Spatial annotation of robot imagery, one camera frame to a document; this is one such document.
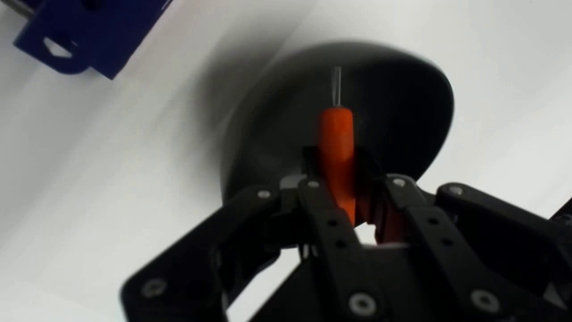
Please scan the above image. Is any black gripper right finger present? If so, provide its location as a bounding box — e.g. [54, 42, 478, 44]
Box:
[358, 176, 572, 322]

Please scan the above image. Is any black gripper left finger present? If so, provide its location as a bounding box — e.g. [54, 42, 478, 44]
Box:
[121, 180, 387, 322]

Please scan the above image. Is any orange handled screwdriver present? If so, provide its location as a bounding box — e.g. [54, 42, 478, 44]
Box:
[319, 67, 358, 224]

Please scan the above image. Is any black bowl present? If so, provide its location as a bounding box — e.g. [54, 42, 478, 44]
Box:
[222, 42, 455, 197]

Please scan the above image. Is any blue plastic vise stand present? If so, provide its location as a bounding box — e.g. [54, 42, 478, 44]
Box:
[15, 0, 172, 79]

